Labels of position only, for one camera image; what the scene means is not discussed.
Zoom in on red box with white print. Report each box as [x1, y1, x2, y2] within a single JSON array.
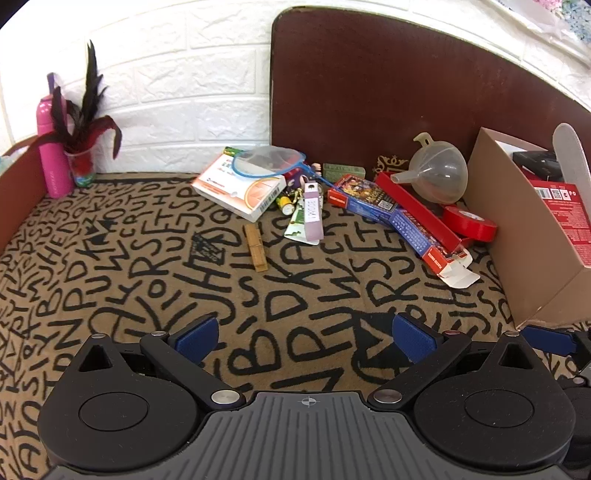
[[529, 182, 591, 268]]

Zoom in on green white packet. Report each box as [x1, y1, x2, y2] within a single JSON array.
[[284, 215, 324, 245]]

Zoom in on black flat item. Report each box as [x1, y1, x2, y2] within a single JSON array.
[[512, 150, 566, 183]]

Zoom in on blue printed card box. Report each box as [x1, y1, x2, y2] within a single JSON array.
[[328, 174, 399, 223]]

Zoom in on small green box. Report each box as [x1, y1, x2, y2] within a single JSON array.
[[323, 163, 367, 182]]

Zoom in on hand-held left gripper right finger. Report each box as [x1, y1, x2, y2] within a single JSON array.
[[367, 313, 550, 411]]

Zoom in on brown side board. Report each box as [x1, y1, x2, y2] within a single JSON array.
[[0, 136, 51, 250]]

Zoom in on blue rimmed hand net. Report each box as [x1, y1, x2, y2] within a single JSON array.
[[232, 145, 338, 191]]

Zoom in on clear plastic cup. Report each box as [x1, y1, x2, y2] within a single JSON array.
[[64, 148, 98, 188]]

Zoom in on clear plastic funnel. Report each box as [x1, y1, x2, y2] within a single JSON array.
[[392, 133, 469, 205]]

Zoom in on brown headboard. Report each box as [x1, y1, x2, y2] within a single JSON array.
[[270, 6, 591, 195]]

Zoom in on long red box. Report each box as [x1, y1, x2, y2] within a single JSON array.
[[374, 172, 474, 252]]

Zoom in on dark red feathers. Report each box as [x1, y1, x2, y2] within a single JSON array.
[[51, 41, 123, 160]]

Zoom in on red tape roll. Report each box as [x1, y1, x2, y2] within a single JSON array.
[[442, 205, 498, 241]]

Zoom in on white oval board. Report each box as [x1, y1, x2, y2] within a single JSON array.
[[553, 122, 591, 185]]

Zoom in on purple small box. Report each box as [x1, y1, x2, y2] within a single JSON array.
[[300, 182, 323, 241]]

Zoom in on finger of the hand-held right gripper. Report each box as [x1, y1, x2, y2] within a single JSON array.
[[517, 324, 591, 358]]

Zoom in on blue box with open flap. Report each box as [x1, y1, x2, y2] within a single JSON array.
[[392, 209, 481, 289]]

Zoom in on pink bottle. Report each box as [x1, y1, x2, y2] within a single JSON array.
[[36, 73, 75, 199]]

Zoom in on floral printed cloth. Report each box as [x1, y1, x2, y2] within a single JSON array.
[[485, 0, 591, 61]]

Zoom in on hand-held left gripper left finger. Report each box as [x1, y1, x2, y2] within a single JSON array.
[[76, 316, 247, 410]]

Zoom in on letter print blanket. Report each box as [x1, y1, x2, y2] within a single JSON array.
[[0, 173, 591, 480]]

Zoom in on white medicine box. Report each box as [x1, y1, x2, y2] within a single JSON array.
[[191, 152, 287, 222]]

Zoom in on cardboard box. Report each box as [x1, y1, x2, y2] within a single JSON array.
[[463, 127, 591, 329]]

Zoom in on wooden clothespin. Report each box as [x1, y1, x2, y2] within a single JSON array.
[[244, 224, 269, 272]]

